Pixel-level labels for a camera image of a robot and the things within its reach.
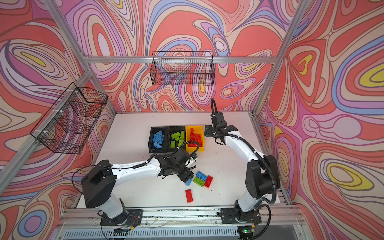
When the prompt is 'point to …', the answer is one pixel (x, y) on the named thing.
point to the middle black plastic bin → (171, 130)
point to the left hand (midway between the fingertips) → (192, 172)
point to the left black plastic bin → (164, 148)
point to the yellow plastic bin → (198, 129)
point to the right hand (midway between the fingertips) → (213, 133)
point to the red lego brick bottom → (189, 196)
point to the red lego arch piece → (196, 138)
